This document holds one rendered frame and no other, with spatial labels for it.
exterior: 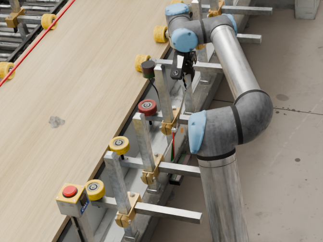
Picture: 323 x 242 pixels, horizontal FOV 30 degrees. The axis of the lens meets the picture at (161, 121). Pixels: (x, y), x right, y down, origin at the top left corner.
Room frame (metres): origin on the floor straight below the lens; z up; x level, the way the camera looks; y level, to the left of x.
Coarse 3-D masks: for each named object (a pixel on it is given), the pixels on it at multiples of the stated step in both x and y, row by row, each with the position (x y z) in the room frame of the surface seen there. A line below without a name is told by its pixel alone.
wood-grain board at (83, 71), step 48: (96, 0) 3.11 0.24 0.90; (144, 0) 3.00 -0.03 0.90; (48, 48) 2.69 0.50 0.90; (96, 48) 2.60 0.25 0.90; (144, 48) 2.52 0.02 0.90; (0, 96) 2.34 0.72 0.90; (48, 96) 2.27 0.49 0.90; (96, 96) 2.20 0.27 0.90; (0, 144) 1.99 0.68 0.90; (48, 144) 1.93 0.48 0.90; (96, 144) 1.87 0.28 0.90; (0, 192) 1.69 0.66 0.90; (48, 192) 1.65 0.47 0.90; (0, 240) 1.45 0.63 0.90; (48, 240) 1.41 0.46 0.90
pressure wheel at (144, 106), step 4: (144, 100) 2.09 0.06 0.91; (148, 100) 2.09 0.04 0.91; (152, 100) 2.08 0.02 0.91; (140, 104) 2.07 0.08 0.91; (144, 104) 2.07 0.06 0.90; (148, 104) 2.06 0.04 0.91; (152, 104) 2.05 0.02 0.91; (140, 108) 2.04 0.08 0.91; (144, 108) 2.04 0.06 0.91; (148, 108) 2.03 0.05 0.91; (152, 108) 2.03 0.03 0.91; (156, 108) 2.05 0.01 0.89; (140, 112) 2.04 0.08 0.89; (144, 112) 2.02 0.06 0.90; (148, 112) 2.02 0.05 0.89; (152, 112) 2.02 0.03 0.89
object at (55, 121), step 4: (52, 116) 2.09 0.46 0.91; (56, 116) 2.08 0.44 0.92; (52, 120) 2.08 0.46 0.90; (56, 120) 2.06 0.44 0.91; (60, 120) 2.06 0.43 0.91; (64, 120) 2.06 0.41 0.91; (52, 124) 2.04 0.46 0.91; (56, 124) 2.04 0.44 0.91; (60, 124) 2.04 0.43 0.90; (52, 128) 2.02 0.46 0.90
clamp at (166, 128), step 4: (176, 112) 2.01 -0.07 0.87; (176, 116) 1.99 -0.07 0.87; (176, 120) 1.99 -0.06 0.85; (164, 124) 1.95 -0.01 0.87; (168, 124) 1.95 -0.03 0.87; (172, 124) 1.94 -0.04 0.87; (160, 128) 1.96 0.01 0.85; (164, 128) 1.94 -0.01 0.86; (168, 128) 1.93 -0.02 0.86; (164, 132) 1.94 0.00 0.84; (168, 132) 1.93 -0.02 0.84
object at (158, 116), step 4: (156, 112) 2.05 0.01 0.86; (160, 112) 2.05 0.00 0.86; (148, 116) 2.04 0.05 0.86; (152, 116) 2.03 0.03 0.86; (156, 116) 2.03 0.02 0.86; (160, 116) 2.02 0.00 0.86; (180, 116) 2.00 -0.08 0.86; (184, 116) 1.99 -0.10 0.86; (188, 116) 1.99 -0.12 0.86; (148, 120) 2.04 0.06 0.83; (152, 120) 2.04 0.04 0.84; (156, 120) 2.03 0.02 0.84; (160, 120) 2.02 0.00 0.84; (180, 120) 1.98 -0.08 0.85; (184, 120) 1.97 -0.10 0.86
